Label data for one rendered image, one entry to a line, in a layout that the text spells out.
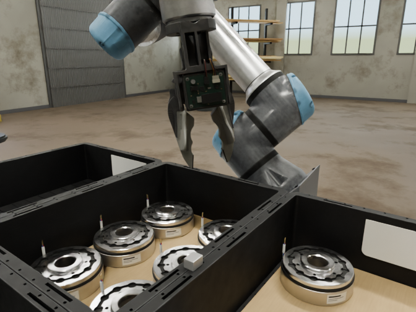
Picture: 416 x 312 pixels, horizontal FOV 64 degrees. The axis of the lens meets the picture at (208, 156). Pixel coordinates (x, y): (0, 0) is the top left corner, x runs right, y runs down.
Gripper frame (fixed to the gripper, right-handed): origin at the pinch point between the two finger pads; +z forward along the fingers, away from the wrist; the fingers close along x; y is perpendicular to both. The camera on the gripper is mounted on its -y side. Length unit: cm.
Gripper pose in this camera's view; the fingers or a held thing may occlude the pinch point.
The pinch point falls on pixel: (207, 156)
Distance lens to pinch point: 54.2
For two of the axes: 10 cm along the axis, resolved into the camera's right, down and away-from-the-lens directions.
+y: 1.4, 2.4, -9.6
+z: 1.4, 9.6, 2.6
